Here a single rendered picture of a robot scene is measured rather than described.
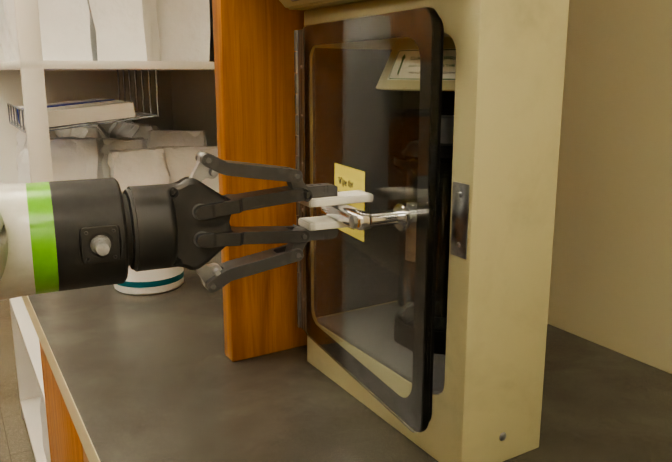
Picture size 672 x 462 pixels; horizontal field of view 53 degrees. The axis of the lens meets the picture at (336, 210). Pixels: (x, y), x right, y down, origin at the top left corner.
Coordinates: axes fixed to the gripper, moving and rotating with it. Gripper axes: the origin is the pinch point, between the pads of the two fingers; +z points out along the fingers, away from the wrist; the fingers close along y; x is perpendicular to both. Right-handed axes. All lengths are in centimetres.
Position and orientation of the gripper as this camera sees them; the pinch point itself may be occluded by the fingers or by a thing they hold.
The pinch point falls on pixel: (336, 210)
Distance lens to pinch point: 66.7
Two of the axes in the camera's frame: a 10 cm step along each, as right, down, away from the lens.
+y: 0.0, -9.8, -2.0
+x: -4.2, -1.8, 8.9
